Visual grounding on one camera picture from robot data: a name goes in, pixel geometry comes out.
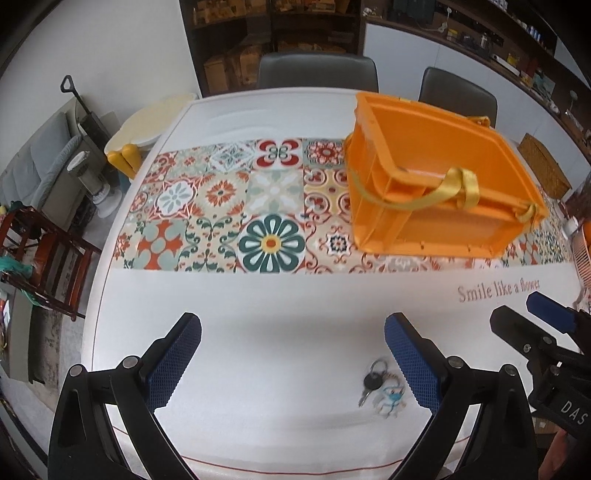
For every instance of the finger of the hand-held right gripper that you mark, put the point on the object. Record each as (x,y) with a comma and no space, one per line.
(512,327)
(547,307)

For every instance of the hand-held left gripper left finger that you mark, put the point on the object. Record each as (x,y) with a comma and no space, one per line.
(173,369)

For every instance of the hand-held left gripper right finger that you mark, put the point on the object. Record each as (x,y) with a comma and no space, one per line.
(413,364)

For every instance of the orange plastic storage bin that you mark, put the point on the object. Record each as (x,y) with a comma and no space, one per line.
(438,152)

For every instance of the person's right hand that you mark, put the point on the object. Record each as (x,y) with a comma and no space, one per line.
(561,454)

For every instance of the wicker box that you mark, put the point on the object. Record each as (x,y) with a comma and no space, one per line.
(545,164)

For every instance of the red wooden chair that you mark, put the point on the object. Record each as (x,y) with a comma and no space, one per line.
(51,258)

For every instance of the narrow grey chair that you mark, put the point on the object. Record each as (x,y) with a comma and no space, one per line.
(455,92)

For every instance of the cream and yellow baby tub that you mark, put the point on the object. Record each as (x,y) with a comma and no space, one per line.
(147,122)

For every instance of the grey sofa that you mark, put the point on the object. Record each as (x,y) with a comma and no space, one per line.
(32,161)

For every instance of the black hand trolley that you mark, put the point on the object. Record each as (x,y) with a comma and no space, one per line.
(90,122)

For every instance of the tall cardboard box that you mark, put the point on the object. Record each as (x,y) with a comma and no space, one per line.
(216,74)

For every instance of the wide grey chair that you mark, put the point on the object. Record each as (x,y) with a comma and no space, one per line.
(316,71)

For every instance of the small cardboard box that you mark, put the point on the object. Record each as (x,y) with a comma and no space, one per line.
(244,67)

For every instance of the black appliance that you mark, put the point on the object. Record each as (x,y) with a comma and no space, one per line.
(413,9)

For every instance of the dark wooden bookcase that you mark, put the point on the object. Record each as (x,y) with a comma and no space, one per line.
(272,27)

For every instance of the dark wooden wall shelf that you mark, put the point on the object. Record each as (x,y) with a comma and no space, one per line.
(508,50)

